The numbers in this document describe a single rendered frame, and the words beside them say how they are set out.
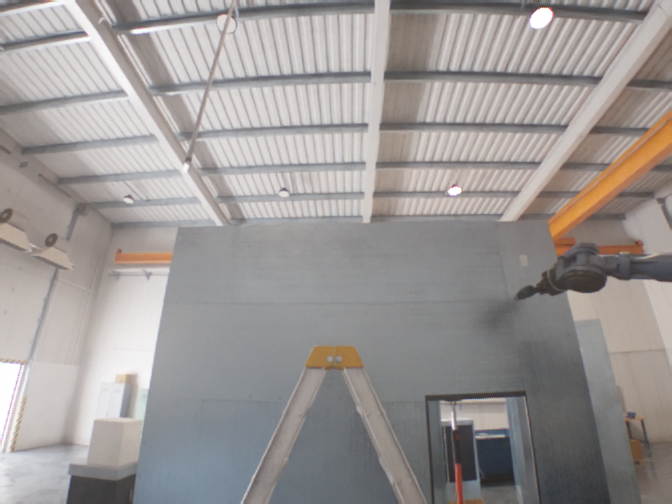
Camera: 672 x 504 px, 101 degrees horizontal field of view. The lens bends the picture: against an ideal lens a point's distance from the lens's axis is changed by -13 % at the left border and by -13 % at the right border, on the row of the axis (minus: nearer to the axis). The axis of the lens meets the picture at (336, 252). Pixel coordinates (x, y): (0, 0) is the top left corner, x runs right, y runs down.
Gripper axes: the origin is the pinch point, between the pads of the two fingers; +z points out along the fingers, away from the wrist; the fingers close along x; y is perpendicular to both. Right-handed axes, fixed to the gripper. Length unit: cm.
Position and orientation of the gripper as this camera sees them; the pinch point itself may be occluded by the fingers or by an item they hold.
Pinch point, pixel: (541, 288)
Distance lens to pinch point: 201.8
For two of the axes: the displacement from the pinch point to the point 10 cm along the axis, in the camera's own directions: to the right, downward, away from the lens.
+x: -2.1, -9.0, 3.9
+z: 0.4, 3.9, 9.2
